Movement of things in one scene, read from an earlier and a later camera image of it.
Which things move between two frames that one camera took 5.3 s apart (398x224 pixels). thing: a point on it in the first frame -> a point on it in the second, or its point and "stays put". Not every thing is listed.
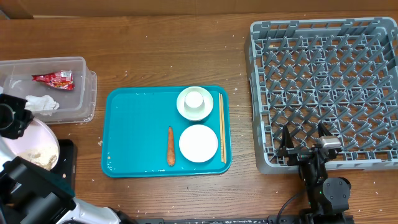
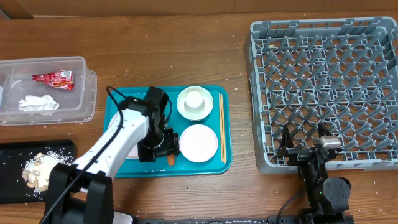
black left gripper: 17,128 -> 169,145
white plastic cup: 194,101 stays put
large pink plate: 39,144 -> 134,154
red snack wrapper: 61,79 stays put
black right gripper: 285,149 stays put
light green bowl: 195,116 stays put
